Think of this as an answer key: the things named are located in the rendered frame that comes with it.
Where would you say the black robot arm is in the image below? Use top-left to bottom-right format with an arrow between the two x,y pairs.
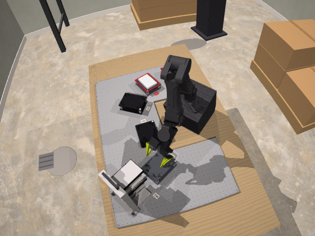
149,55 -> 204,151

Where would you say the black rectangular frame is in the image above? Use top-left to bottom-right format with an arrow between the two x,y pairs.
135,121 -> 158,148

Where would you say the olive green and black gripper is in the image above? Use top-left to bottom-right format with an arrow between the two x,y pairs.
146,142 -> 174,167

